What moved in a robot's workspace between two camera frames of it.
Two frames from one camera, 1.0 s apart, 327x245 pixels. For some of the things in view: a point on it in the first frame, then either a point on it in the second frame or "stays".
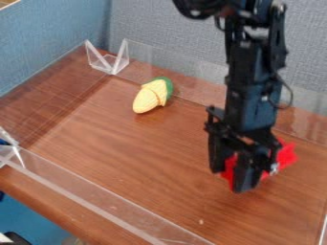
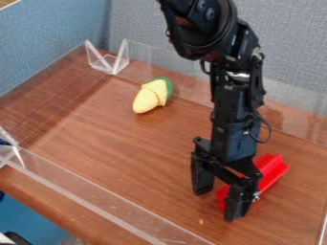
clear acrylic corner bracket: (107, 62) stays
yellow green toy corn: (156, 90) stays
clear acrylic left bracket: (9, 151) stays
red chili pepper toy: (286, 157) → (271, 166)
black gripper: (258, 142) → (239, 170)
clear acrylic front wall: (129, 213) stays
